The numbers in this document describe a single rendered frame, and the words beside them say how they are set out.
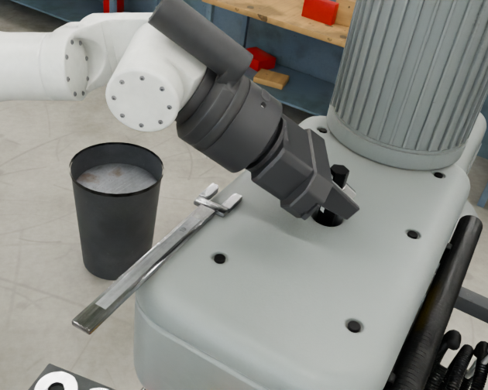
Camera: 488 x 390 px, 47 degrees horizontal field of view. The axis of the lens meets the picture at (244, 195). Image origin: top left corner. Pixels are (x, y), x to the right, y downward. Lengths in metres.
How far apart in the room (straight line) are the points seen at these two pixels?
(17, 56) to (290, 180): 0.28
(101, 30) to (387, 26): 0.33
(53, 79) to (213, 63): 0.15
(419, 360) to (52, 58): 0.48
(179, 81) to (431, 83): 0.34
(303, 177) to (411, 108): 0.22
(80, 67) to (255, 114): 0.18
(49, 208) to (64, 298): 0.77
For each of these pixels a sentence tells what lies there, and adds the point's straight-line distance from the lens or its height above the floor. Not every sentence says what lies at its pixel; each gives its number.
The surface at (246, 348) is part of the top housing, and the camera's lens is 0.50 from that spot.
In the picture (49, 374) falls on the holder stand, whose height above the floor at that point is 1.17.
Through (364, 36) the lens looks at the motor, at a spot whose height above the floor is 2.04.
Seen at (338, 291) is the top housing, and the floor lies 1.89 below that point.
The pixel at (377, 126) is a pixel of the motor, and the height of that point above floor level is 1.94.
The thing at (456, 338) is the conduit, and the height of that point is 1.55.
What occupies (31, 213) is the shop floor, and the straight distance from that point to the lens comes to 3.67.
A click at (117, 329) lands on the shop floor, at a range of 2.96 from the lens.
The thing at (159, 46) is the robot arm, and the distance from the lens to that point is 0.52.
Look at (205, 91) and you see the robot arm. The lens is 0.53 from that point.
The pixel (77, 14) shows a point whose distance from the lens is 6.10.
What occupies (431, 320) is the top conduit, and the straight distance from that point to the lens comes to 0.69.
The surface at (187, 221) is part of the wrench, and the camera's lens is 0.59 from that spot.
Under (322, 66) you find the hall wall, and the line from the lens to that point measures 5.32.
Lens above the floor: 2.27
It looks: 36 degrees down
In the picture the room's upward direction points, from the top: 9 degrees clockwise
